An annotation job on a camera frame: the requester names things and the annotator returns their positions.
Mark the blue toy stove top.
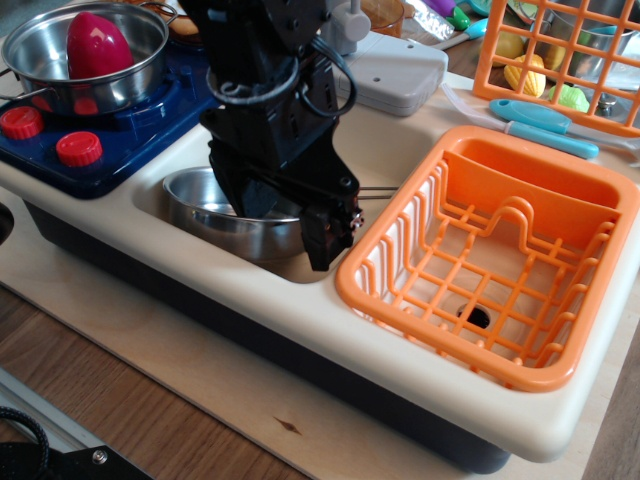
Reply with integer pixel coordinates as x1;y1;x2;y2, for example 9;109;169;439
1;41;217;199

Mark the black bracket with screw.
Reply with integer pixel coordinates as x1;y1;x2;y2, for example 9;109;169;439
36;446;152;480

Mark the steel pot with handles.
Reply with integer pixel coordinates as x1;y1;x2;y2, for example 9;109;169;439
2;1;177;117

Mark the amber glass toy pan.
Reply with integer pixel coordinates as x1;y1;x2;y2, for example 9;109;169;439
148;1;406;45

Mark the orange grid basket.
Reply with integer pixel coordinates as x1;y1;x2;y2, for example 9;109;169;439
473;1;639;138

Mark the green toy vegetable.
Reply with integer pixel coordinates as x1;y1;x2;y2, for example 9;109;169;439
547;85;590;113

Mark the left red stove knob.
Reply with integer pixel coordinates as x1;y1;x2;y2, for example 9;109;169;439
1;106;45;140

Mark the purple toy eggplant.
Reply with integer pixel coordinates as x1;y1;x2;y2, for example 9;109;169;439
424;0;471;31

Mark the red stove knob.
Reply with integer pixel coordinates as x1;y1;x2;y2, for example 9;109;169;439
55;131;103;168
1;106;45;140

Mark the yellow toy corn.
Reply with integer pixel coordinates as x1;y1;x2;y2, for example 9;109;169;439
503;54;546;98

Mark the grey toy faucet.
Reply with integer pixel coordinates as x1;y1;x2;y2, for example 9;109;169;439
320;8;448;117

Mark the yellow toy lemon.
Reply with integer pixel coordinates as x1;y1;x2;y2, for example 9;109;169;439
492;31;524;68

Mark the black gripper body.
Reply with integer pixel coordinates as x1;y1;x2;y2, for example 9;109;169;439
200;104;360;212

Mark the plywood base board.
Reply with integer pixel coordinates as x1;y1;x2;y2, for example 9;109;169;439
0;189;640;480

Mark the small steel frying pan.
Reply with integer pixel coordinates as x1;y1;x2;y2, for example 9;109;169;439
162;166;400;263

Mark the teal toy utensil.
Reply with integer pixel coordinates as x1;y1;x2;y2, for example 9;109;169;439
505;121;600;160

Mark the right red stove knob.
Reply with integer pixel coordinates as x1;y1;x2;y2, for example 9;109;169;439
55;131;103;168

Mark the magenta toy sweet potato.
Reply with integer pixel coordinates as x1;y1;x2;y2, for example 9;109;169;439
67;11;134;80

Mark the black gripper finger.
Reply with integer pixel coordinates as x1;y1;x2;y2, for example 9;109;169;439
300;199;356;271
209;142;295;218

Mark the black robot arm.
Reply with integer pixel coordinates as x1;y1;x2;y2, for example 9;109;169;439
181;1;362;271

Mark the teal handled toy knife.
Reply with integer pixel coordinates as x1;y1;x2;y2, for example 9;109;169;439
489;99;639;152

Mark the black braided cable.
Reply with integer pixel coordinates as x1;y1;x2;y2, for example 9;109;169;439
0;405;51;480

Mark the orange plastic drying rack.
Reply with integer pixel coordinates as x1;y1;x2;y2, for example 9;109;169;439
335;126;639;393

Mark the cream toy sink unit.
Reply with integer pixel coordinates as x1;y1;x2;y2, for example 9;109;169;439
1;92;639;473

